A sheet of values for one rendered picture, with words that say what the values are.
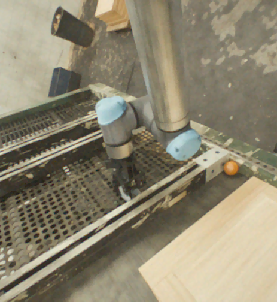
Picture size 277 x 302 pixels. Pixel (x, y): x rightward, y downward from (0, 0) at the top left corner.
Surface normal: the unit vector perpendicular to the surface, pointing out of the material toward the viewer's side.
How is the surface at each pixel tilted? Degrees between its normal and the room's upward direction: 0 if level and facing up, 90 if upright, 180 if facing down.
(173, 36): 93
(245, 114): 0
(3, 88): 90
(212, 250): 55
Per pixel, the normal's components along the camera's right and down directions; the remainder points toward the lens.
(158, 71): -0.26, 0.76
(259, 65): -0.74, -0.14
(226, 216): -0.13, -0.83
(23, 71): 0.61, 0.28
